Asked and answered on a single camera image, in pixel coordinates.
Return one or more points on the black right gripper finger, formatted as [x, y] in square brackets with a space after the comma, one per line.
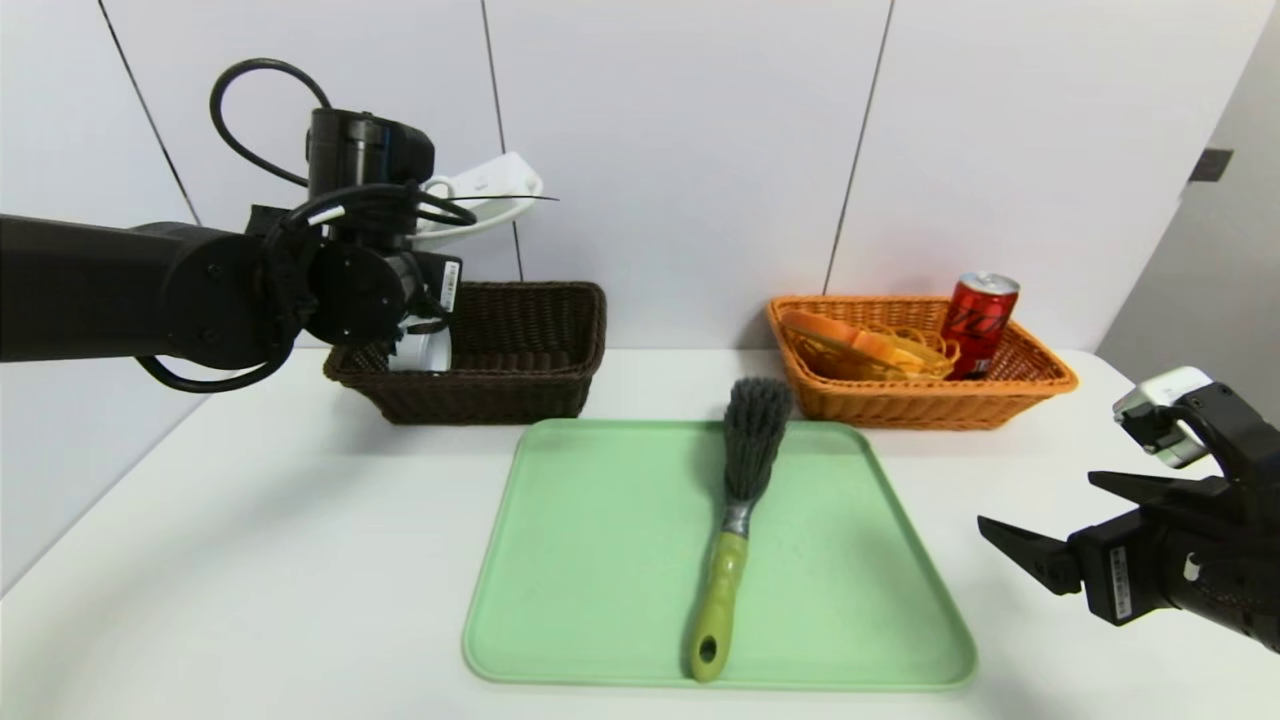
[1045, 560]
[1160, 490]

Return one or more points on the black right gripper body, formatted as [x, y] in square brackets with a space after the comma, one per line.
[1117, 579]

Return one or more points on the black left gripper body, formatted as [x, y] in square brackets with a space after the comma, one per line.
[448, 287]

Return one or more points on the white tape roll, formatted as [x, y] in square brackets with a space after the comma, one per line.
[430, 350]

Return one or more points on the small yellow wicker bread tray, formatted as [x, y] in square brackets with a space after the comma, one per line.
[930, 360]

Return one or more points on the red soda can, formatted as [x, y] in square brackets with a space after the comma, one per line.
[975, 325]

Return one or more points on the slice of white bread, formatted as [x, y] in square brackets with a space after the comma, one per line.
[850, 340]

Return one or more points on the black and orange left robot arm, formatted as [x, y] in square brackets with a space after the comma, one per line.
[150, 290]

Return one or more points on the dark brown wicker basket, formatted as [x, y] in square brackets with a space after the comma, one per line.
[520, 390]

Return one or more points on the orange wicker basket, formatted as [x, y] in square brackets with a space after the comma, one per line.
[1000, 400]

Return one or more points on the light green plastic tray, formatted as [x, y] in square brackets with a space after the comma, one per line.
[600, 560]

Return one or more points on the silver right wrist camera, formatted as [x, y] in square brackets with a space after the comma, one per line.
[1165, 410]

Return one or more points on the dark wall plate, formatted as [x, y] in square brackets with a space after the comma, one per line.
[1211, 166]

